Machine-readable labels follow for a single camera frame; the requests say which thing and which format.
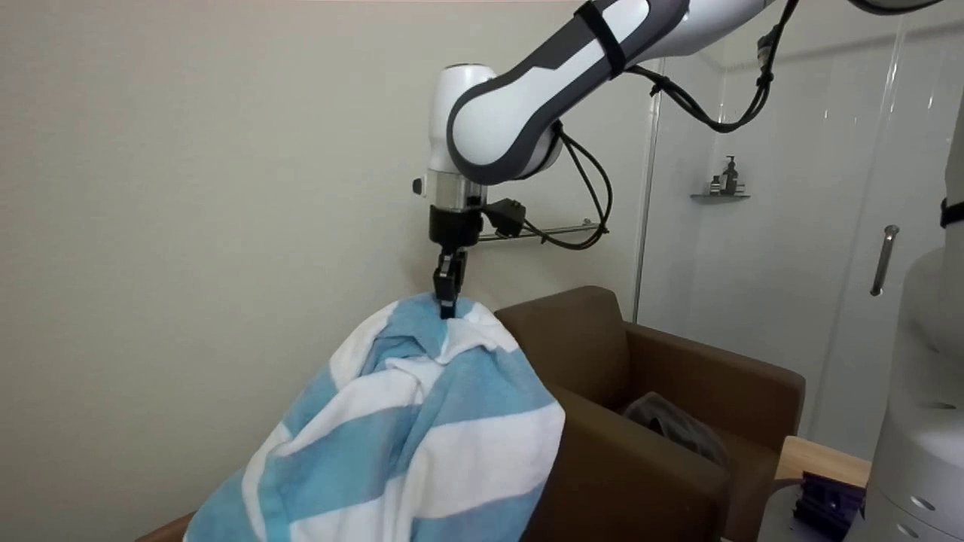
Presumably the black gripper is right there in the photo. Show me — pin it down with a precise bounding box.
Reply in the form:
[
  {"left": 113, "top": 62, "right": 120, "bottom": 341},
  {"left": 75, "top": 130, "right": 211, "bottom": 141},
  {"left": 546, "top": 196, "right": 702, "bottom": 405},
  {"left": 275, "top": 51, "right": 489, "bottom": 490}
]
[{"left": 429, "top": 203, "right": 485, "bottom": 321}]

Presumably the blue white striped towel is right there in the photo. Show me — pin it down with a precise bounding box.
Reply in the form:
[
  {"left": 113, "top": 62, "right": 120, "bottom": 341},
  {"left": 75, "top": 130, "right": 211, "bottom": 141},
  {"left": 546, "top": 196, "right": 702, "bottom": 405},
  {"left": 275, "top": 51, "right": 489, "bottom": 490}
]
[{"left": 183, "top": 291, "right": 569, "bottom": 542}]

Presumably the brown armchair sofa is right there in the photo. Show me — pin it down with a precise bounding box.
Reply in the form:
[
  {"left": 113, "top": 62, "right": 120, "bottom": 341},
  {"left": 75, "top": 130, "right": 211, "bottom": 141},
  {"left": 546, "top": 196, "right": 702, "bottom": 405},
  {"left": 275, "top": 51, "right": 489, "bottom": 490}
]
[{"left": 495, "top": 285, "right": 806, "bottom": 542}]

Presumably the grey cloth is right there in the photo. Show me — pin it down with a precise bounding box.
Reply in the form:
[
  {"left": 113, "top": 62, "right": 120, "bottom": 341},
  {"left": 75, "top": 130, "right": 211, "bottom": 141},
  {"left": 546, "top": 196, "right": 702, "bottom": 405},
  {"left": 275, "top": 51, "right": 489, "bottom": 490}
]
[{"left": 620, "top": 388, "right": 728, "bottom": 467}]

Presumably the shower shelf with bottles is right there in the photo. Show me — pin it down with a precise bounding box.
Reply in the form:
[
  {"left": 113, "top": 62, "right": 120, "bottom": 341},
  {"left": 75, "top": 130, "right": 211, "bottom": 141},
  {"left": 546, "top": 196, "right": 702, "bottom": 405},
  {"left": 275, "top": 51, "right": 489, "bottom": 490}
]
[{"left": 686, "top": 154, "right": 752, "bottom": 208}]

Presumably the small wooden table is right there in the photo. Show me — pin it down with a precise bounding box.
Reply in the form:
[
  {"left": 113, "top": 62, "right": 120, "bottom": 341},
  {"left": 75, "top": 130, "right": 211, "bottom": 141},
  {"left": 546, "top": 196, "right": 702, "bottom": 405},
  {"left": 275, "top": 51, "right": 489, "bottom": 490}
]
[{"left": 772, "top": 434, "right": 872, "bottom": 495}]

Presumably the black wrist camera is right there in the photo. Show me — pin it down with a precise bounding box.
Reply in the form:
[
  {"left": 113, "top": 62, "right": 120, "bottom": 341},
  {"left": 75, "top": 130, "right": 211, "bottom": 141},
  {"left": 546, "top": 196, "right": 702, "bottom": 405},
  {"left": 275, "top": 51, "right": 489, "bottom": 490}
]
[{"left": 482, "top": 196, "right": 532, "bottom": 241}]

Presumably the metal wall grab bar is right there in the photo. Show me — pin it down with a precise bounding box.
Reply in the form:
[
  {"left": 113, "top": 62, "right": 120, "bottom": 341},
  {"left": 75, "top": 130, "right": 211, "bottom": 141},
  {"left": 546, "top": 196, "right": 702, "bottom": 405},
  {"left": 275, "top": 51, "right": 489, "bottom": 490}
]
[{"left": 472, "top": 220, "right": 604, "bottom": 248}]

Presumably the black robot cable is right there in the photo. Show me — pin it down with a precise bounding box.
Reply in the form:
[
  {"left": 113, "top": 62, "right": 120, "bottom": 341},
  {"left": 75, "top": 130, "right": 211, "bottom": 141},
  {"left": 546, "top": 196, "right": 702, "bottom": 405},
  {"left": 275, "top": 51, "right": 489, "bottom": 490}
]
[{"left": 479, "top": 0, "right": 804, "bottom": 252}]

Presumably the brown basket handle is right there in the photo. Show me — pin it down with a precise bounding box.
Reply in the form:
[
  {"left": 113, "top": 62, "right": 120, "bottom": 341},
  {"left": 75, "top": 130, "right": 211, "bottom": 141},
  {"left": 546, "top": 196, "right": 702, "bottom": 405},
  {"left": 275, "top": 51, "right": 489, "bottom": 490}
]
[{"left": 131, "top": 510, "right": 199, "bottom": 542}]

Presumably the metal shower door handle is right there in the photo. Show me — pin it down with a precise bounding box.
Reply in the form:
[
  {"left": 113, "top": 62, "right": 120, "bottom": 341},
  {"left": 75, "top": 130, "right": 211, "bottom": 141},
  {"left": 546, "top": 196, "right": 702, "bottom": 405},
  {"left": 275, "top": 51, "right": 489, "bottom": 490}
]
[{"left": 866, "top": 222, "right": 901, "bottom": 301}]

